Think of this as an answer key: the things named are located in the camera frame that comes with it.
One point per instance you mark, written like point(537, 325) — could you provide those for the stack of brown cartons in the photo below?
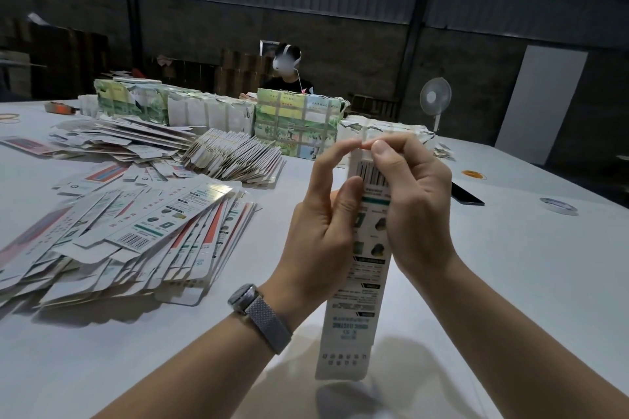
point(241, 72)

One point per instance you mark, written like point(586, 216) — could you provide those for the white standing fan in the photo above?
point(435, 96)

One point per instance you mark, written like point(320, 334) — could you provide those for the person's left hand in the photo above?
point(319, 247)

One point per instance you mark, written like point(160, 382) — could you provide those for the fanned stack of white cartons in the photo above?
point(234, 156)

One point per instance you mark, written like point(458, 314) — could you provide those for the row of white wrapped bundles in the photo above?
point(167, 104)

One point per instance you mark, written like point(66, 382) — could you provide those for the person's right forearm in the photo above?
point(521, 350)

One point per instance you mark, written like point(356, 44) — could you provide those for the white board panel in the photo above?
point(541, 104)

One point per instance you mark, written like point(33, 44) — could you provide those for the person's left forearm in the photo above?
point(187, 374)

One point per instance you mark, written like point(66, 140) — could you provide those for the black smartphone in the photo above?
point(467, 195)

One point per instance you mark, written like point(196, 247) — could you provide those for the white head-mounted camera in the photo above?
point(285, 62)

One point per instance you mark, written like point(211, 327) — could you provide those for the small red tape roll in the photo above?
point(61, 107)

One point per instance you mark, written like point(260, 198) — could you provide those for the green printed wrapped bundle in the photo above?
point(290, 119)

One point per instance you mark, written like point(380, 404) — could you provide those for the dark wooden chair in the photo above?
point(373, 107)

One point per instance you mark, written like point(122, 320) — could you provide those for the white toothbrush carton box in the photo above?
point(349, 325)

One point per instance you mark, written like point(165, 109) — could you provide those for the pile of cartons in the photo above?
point(128, 227)

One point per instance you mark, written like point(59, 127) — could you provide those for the grey band wristwatch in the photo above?
point(263, 317)

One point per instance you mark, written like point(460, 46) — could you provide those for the small white paper stack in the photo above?
point(443, 151)

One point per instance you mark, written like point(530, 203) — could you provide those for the person's right hand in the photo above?
point(423, 207)

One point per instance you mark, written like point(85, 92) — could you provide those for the cluttered side table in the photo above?
point(622, 173)

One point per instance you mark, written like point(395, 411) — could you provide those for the small orange tape roll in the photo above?
point(473, 174)

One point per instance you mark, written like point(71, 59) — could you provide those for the white tape roll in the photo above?
point(544, 206)

